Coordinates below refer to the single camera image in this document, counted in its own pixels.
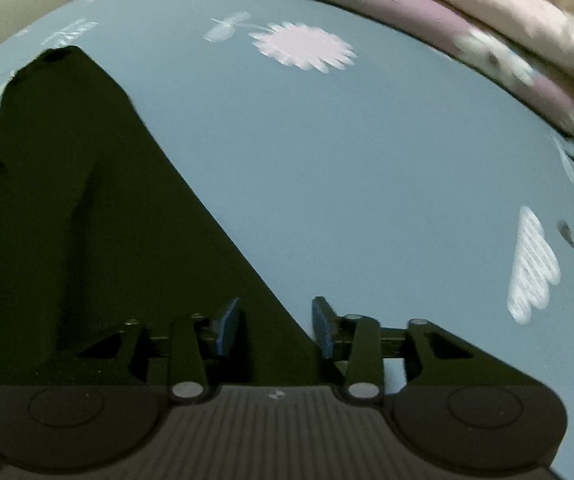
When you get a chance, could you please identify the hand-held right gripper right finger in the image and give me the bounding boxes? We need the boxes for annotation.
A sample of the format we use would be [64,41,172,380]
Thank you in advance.
[312,296,543,406]

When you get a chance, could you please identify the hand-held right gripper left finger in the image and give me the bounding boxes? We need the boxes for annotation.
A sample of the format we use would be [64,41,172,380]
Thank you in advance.
[59,297,242,406]

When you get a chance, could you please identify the black drawstring pants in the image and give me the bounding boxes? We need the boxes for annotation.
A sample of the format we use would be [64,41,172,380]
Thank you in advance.
[0,46,340,387]

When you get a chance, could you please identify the blue floral bed sheet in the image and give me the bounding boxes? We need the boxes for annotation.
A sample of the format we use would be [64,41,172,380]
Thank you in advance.
[0,0,574,480]

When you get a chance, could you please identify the purple floral quilt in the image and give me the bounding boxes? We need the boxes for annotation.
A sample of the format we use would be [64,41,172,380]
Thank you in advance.
[109,0,574,136]

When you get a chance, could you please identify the pink floral quilt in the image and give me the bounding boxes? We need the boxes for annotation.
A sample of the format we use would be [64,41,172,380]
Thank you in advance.
[337,0,574,81]

